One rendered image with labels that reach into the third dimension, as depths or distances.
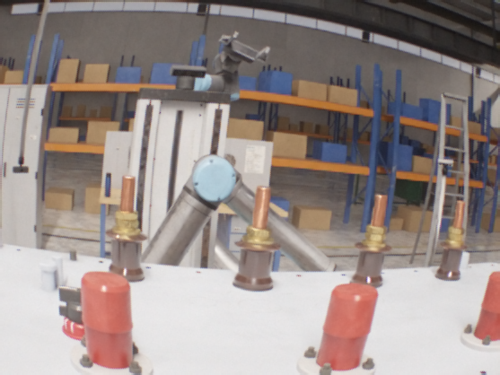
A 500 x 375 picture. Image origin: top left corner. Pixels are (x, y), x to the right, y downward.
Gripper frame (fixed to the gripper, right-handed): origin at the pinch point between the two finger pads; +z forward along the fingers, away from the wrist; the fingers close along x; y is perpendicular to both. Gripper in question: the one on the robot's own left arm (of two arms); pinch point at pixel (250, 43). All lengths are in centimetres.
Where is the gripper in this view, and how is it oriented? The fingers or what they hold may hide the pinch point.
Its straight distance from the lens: 206.3
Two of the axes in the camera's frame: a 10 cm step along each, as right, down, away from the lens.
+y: 3.8, -9.1, 1.8
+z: 3.4, -0.4, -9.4
